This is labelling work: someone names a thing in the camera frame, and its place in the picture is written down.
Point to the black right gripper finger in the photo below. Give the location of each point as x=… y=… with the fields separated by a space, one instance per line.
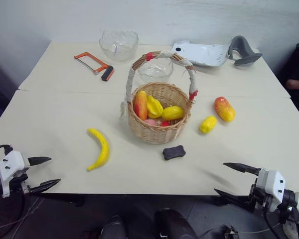
x=244 y=168
x=235 y=199

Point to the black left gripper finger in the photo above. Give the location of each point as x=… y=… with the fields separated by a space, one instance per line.
x=38 y=160
x=46 y=185

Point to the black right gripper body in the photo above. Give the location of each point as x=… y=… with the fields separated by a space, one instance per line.
x=260 y=199

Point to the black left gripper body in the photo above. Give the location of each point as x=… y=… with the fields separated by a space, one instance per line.
x=18 y=181

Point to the red object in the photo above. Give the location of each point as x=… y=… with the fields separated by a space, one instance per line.
x=165 y=123

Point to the yellow toy lemon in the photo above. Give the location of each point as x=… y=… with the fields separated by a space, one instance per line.
x=172 y=113
x=208 y=124

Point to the red-orange toy mango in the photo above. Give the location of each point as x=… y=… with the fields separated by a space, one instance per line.
x=224 y=109
x=141 y=105

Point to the yellow toy banana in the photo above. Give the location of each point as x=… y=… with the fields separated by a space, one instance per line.
x=103 y=149

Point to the large dark rounded shape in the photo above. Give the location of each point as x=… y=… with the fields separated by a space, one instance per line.
x=174 y=224

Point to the black bone-shaped eraser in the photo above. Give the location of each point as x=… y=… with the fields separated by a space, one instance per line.
x=174 y=152

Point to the small dark rounded shape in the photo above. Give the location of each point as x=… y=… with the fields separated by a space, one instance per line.
x=113 y=227

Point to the pink toy peach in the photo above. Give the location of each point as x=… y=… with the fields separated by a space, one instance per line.
x=150 y=122

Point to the yellow toy starfruit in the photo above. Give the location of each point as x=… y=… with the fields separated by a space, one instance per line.
x=155 y=107

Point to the grey curved headband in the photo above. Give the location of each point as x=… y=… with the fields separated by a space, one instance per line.
x=248 y=59

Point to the white plastic device shell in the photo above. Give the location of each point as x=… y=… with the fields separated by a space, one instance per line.
x=201 y=53

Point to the small glass bowl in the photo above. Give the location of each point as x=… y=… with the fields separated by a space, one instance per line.
x=155 y=73

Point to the large scalloped glass bowl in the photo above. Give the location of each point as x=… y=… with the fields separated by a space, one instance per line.
x=118 y=46

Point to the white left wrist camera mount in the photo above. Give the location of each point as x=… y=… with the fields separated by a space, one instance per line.
x=12 y=160

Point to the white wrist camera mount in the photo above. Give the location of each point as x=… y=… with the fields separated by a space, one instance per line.
x=274 y=181
x=12 y=160

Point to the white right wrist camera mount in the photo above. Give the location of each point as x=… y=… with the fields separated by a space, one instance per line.
x=274 y=181

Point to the small metal bracket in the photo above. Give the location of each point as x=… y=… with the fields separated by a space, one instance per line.
x=231 y=232

